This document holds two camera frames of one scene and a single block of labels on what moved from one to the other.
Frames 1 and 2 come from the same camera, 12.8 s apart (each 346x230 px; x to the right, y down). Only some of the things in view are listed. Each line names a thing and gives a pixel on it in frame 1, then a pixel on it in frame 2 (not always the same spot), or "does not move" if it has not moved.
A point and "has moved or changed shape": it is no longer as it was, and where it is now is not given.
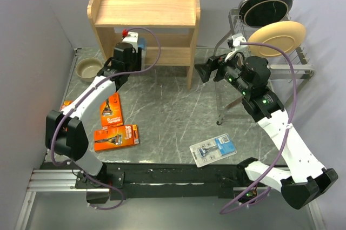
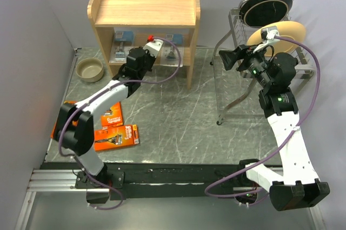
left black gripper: x=137 y=57 to x=152 y=58
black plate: x=260 y=8 does not move
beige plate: x=286 y=35 does not move
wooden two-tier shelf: x=165 y=13 does not move
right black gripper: x=214 y=62 to x=228 y=58
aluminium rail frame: x=53 y=180 does not move
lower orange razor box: x=114 y=137 does not move
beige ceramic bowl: x=87 y=68 does not move
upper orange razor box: x=111 y=111 does not move
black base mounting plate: x=155 y=181 does not move
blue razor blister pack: x=142 y=45 has moved or changed shape
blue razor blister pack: x=212 y=150 to x=170 y=56
